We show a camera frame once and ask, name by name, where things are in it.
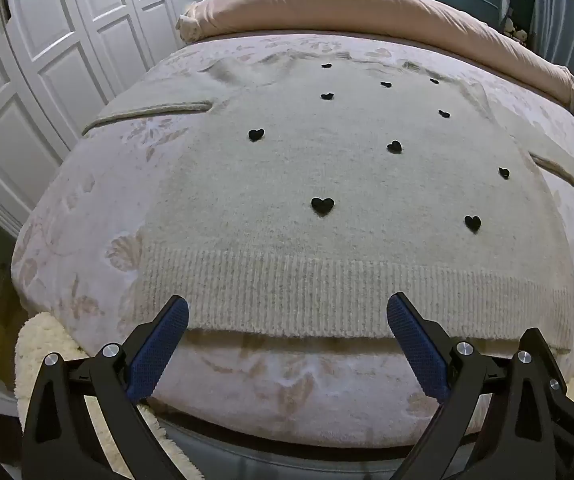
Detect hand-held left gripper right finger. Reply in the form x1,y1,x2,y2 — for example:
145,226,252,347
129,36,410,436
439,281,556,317
386,291,574,480

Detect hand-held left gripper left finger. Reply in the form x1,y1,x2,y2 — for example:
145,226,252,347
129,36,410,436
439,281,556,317
22,294,190,480

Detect cream knit sweater black hearts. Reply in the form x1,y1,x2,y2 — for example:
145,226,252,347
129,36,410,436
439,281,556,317
82,52,574,356

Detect pale floral plush blanket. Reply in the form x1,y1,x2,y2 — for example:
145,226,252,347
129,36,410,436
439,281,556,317
11,34,574,448

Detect cream fluffy rug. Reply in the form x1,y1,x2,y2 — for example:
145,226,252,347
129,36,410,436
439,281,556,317
14,312,203,480

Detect grey bed base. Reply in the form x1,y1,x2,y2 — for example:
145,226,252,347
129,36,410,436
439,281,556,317
157,410,468,480

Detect white panelled wardrobe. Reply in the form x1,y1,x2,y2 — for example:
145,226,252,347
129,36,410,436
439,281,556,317
0,0,203,238

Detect small plush toys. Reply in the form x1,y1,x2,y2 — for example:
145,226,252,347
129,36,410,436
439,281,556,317
500,10,528,43

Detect pink duvet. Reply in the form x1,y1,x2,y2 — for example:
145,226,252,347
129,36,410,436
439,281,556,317
176,0,574,108

